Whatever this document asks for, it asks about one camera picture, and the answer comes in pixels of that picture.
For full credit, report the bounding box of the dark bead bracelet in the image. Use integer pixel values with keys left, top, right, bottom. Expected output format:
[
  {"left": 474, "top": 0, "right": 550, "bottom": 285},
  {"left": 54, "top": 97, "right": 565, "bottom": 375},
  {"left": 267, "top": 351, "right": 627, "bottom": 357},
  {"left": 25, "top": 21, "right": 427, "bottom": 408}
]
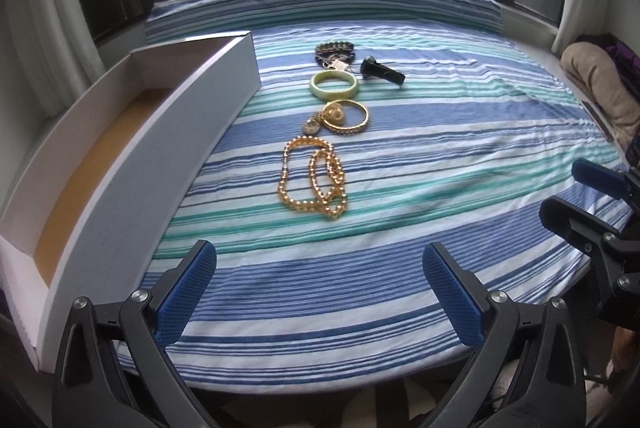
[{"left": 314, "top": 42, "right": 358, "bottom": 64}]

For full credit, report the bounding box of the black wrist watch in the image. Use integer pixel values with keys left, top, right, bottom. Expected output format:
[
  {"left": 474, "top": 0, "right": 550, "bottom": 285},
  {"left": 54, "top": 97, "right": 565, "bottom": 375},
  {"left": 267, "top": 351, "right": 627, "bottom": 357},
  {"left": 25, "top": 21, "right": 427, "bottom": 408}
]
[{"left": 359, "top": 55, "right": 406, "bottom": 89}]

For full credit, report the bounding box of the white cardboard box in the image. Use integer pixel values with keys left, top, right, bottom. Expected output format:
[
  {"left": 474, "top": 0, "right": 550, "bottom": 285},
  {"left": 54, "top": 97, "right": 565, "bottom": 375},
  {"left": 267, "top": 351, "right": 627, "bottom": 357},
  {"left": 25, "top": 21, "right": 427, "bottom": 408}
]
[{"left": 0, "top": 31, "right": 261, "bottom": 371}]

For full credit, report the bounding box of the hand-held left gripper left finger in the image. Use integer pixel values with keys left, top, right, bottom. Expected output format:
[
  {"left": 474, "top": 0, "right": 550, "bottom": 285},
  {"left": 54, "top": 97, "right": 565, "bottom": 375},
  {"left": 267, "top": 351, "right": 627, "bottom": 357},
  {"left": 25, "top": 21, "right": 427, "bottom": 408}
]
[{"left": 52, "top": 239, "right": 221, "bottom": 428}]

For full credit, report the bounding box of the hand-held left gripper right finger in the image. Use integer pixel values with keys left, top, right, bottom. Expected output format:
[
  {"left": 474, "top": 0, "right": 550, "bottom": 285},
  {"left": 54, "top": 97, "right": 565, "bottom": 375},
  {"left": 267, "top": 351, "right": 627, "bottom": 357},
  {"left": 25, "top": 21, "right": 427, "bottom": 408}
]
[{"left": 421, "top": 242, "right": 588, "bottom": 428}]

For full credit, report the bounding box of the square silver charm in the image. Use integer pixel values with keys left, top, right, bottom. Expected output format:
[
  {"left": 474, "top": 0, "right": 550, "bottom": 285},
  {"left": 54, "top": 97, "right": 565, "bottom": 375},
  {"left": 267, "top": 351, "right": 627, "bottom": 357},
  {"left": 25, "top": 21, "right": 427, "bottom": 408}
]
[{"left": 322, "top": 58, "right": 361, "bottom": 73}]

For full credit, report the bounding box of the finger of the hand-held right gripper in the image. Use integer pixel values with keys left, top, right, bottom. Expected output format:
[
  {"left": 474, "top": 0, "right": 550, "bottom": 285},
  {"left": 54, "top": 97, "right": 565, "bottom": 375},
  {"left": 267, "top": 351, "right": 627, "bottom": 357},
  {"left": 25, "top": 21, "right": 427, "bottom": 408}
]
[
  {"left": 571, "top": 159, "right": 640, "bottom": 211},
  {"left": 539, "top": 195, "right": 640, "bottom": 324}
]

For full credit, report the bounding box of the gold bead necklace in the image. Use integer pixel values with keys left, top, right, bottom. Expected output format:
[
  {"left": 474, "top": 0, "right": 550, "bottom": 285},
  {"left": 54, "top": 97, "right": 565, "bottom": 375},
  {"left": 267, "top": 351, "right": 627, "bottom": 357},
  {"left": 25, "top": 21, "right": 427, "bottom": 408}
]
[{"left": 276, "top": 134, "right": 350, "bottom": 221}]

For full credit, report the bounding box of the purple cloth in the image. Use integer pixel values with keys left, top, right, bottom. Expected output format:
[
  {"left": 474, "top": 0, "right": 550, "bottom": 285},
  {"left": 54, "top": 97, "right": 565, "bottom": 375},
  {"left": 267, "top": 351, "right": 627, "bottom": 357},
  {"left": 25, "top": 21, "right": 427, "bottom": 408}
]
[{"left": 600, "top": 32, "right": 640, "bottom": 76}]

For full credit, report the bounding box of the gold bangle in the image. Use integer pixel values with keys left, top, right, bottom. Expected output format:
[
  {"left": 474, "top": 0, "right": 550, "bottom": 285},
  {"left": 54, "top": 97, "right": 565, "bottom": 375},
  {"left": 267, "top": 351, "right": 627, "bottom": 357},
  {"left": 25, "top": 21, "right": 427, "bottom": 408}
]
[{"left": 325, "top": 100, "right": 371, "bottom": 137}]

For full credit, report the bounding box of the beige cushion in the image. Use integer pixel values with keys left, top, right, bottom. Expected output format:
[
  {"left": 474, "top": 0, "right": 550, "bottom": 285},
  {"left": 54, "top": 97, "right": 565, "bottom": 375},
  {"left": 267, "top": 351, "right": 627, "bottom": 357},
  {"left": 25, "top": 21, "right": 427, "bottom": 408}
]
[{"left": 560, "top": 42, "right": 640, "bottom": 149}]

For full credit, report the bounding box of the striped bed sheet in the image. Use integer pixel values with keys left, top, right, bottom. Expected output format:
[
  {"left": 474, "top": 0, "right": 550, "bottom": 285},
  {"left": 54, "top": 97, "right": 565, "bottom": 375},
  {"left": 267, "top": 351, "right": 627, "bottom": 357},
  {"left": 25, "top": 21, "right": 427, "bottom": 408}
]
[{"left": 112, "top": 20, "right": 633, "bottom": 394}]

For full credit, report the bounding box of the striped bolster pillow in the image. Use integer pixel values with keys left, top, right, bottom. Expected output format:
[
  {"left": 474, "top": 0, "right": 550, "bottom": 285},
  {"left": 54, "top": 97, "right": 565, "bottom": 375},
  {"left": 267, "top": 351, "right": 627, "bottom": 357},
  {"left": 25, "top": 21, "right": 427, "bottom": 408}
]
[{"left": 145, "top": 0, "right": 503, "bottom": 43}]

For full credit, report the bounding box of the green jade bangle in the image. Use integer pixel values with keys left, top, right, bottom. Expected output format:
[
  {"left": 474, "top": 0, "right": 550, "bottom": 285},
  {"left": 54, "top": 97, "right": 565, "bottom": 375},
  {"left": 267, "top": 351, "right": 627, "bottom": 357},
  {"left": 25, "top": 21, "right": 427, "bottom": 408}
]
[{"left": 309, "top": 70, "right": 360, "bottom": 101}]

